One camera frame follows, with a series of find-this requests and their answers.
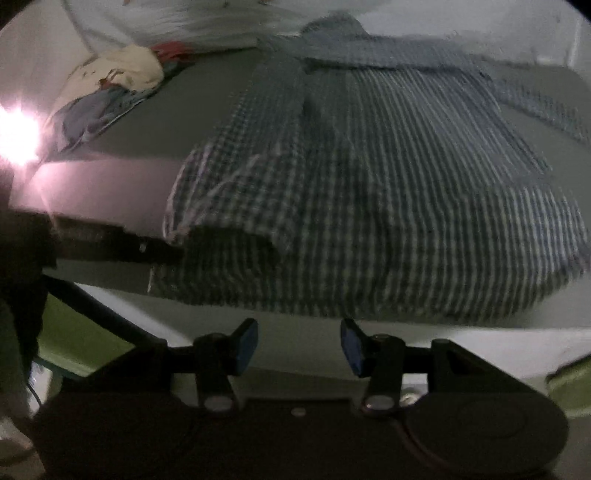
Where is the cream cloth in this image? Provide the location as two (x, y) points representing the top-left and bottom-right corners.
(61, 44), (165, 106)

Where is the white carrot-print sheet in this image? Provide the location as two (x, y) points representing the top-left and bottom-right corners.
(62, 0), (580, 70)

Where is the light green fabric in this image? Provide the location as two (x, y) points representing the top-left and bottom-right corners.
(37, 293), (591, 418)

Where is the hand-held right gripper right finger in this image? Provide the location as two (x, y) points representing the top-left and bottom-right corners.
(340, 318), (483, 417)

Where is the checked shirt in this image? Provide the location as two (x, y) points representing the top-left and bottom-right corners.
(148, 14), (591, 325)

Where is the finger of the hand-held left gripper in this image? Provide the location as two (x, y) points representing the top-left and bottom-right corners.
(48, 215), (184, 267)

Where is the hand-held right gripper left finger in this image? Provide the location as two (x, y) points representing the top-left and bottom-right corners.
(92, 318), (259, 415)

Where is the light blue cloth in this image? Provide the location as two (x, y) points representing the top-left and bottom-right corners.
(50, 85), (160, 154)

